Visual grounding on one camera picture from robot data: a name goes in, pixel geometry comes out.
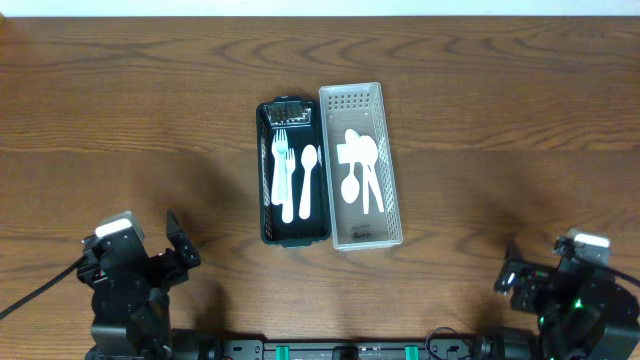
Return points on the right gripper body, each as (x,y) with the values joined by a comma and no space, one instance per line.
(540,296)

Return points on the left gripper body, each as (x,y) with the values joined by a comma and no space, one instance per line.
(163,261)

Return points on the white fork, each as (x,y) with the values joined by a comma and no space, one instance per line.
(290,164)
(275,175)

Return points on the black perforated plastic basket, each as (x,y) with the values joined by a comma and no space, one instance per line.
(302,121)

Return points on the white spoon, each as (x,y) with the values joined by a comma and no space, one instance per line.
(309,159)
(352,138)

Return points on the white spoon angled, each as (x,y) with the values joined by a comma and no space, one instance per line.
(350,186)

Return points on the white spoon horizontal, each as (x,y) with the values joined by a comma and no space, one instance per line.
(371,156)

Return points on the white spoon vertical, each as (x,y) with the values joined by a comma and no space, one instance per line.
(366,185)

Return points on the clear perforated plastic basket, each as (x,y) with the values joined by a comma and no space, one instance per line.
(360,107)

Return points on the mint green plastic fork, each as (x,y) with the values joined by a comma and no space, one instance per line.
(282,148)

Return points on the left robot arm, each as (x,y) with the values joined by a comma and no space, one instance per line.
(131,289)

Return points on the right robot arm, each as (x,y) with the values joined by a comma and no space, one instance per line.
(582,313)

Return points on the white label sticker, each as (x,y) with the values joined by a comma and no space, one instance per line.
(345,154)

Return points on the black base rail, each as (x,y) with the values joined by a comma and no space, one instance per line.
(443,343)

